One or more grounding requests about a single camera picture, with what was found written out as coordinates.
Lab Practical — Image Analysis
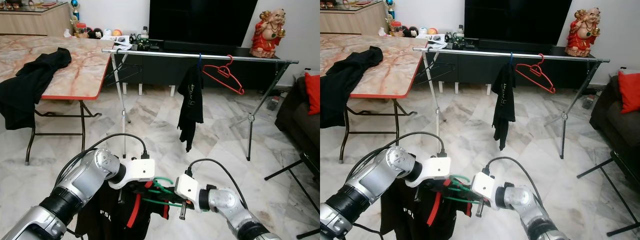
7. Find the white paper stack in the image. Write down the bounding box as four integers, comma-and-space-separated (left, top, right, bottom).
102, 34, 132, 50
426, 33, 448, 49

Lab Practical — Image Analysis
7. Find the dark brown sofa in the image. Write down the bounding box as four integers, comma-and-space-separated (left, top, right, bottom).
589, 75, 640, 176
275, 75, 321, 176

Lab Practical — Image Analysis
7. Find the black soundbar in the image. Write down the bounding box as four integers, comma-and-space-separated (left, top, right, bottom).
477, 39, 543, 52
162, 40, 228, 53

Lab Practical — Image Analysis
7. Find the red cushion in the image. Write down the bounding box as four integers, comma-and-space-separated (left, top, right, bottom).
618, 71, 640, 115
304, 72, 321, 116

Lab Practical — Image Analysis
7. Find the black low tv console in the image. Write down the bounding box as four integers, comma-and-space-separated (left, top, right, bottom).
120, 42, 286, 93
434, 42, 601, 93

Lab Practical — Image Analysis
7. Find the red plastic hanger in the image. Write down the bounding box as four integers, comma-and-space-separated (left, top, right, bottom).
202, 54, 246, 96
514, 53, 557, 95

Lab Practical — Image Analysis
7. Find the green plastic hanger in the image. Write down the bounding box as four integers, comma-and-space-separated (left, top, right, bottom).
141, 176, 186, 208
442, 175, 481, 207

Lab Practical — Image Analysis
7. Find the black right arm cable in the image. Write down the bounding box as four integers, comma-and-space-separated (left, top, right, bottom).
481, 156, 546, 206
186, 158, 248, 206

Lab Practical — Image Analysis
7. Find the black flat screen television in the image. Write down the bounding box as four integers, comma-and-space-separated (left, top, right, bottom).
464, 0, 573, 47
149, 0, 259, 48

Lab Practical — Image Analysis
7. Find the black metal stand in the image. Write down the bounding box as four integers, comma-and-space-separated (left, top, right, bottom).
576, 150, 640, 238
264, 152, 321, 240

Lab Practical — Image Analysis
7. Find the silver metal clothes rack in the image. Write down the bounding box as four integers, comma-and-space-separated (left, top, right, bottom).
101, 47, 300, 162
412, 46, 611, 161

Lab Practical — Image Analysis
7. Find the black shirt gold logo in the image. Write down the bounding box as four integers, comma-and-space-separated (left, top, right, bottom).
320, 45, 385, 129
0, 47, 72, 131

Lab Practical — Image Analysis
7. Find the light wood sideboard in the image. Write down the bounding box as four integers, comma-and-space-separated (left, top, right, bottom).
320, 1, 387, 35
0, 1, 72, 37

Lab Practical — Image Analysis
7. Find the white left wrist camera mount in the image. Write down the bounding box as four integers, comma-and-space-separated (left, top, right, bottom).
107, 156, 156, 190
405, 156, 452, 188

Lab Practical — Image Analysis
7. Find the red laughing Buddha statue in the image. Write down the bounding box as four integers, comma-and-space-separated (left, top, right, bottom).
565, 7, 602, 58
249, 7, 287, 59

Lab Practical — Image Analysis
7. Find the black garment red stripe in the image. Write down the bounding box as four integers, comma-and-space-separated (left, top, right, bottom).
75, 180, 171, 240
380, 175, 473, 240

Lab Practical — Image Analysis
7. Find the marble pattern folding table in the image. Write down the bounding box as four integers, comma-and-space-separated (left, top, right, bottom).
320, 34, 427, 165
0, 35, 115, 166

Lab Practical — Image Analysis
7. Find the black plastic hanger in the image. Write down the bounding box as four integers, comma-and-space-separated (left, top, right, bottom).
102, 50, 143, 88
414, 50, 457, 87

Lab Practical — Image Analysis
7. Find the long black garment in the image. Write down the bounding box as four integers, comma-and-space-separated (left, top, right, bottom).
177, 62, 205, 153
491, 62, 517, 152

